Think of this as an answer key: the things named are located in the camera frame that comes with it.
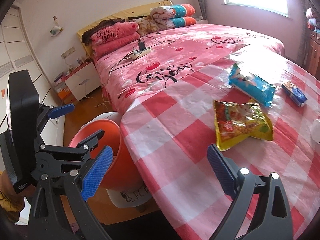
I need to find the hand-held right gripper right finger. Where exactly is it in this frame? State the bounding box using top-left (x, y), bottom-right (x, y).
top-left (207, 144), bottom-right (293, 240)

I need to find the white power strip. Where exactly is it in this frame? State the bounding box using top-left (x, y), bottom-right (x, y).
top-left (129, 47), bottom-right (152, 59)

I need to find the plastic bag on wall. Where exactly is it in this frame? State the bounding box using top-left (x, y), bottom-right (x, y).
top-left (49, 16), bottom-right (63, 38)

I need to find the small blue box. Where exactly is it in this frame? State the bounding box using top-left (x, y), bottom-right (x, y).
top-left (281, 81), bottom-right (308, 108)

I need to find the orange box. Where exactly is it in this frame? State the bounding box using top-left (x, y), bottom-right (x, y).
top-left (57, 88), bottom-right (74, 101)

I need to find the yellow noodle packet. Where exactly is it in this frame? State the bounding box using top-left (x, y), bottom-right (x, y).
top-left (213, 99), bottom-right (274, 152)

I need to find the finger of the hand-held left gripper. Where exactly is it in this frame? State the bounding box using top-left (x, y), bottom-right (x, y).
top-left (35, 129), bottom-right (105, 173)
top-left (37, 103), bottom-right (75, 130)

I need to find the wall socket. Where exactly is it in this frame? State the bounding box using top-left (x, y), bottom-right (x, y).
top-left (61, 46), bottom-right (75, 58)

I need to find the white cord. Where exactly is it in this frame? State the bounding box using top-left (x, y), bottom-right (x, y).
top-left (94, 80), bottom-right (110, 108)

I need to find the beige floral pillow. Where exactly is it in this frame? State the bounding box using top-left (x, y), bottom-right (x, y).
top-left (129, 15), bottom-right (163, 37)

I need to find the white printed stool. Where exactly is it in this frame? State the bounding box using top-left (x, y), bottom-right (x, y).
top-left (96, 111), bottom-right (153, 209)

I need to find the pile of folded clothes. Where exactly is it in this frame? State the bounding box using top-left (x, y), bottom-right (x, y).
top-left (305, 6), bottom-right (320, 32)

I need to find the rolled teal orange quilt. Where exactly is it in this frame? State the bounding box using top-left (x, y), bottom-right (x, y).
top-left (152, 16), bottom-right (197, 30)
top-left (149, 4), bottom-right (197, 20)

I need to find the brown wooden cabinet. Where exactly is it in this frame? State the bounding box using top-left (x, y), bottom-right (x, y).
top-left (306, 29), bottom-right (320, 74)

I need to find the bed with pink blanket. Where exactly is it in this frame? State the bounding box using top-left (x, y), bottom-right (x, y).
top-left (94, 22), bottom-right (285, 120)

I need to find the orange plastic bucket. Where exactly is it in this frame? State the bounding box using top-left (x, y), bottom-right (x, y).
top-left (68, 119), bottom-right (145, 189)

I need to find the blue white snack packet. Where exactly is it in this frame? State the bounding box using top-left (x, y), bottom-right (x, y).
top-left (228, 63), bottom-right (276, 108)

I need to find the red white checked tablecloth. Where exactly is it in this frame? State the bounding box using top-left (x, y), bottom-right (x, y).
top-left (120, 54), bottom-right (320, 240)

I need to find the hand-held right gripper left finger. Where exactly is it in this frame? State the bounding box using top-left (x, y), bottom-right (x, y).
top-left (30, 146), bottom-right (114, 240)

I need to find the person's left forearm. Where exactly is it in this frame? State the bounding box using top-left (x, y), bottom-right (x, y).
top-left (0, 169), bottom-right (29, 224)

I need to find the white nightstand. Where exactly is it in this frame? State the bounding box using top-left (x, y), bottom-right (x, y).
top-left (64, 61), bottom-right (102, 102)

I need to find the folded pink blanket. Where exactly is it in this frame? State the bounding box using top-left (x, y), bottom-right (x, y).
top-left (91, 32), bottom-right (140, 58)
top-left (90, 21), bottom-right (140, 47)

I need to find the yellow headboard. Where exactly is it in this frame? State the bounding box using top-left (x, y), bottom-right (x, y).
top-left (76, 0), bottom-right (173, 53)

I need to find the white shoe box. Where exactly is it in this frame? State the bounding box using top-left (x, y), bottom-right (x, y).
top-left (54, 71), bottom-right (69, 85)

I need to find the white round object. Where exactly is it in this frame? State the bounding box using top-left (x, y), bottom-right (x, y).
top-left (310, 120), bottom-right (320, 145)

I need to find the white wardrobe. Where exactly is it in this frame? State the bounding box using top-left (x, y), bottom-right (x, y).
top-left (0, 4), bottom-right (65, 140)

